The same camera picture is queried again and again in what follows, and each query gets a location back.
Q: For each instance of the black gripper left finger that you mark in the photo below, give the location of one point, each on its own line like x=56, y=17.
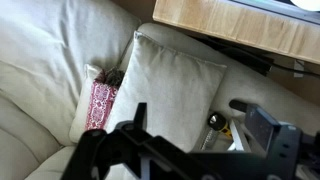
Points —
x=100, y=146

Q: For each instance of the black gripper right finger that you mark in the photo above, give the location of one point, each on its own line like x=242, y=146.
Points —
x=283, y=146

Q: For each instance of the white square pillow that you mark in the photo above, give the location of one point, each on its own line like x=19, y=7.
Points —
x=166, y=90

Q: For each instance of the cream sofa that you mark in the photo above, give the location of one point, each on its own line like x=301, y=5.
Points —
x=40, y=50

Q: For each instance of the dark remote control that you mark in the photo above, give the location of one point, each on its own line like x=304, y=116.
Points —
x=208, y=139

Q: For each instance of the light wooden table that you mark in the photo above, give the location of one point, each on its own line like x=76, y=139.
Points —
x=240, y=23

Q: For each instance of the white cap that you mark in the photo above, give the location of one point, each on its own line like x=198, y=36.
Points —
x=306, y=4

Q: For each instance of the black bracket under table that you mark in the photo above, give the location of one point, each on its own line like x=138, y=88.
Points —
x=246, y=56

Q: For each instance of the aluminium frame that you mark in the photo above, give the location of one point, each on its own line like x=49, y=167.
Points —
x=276, y=6

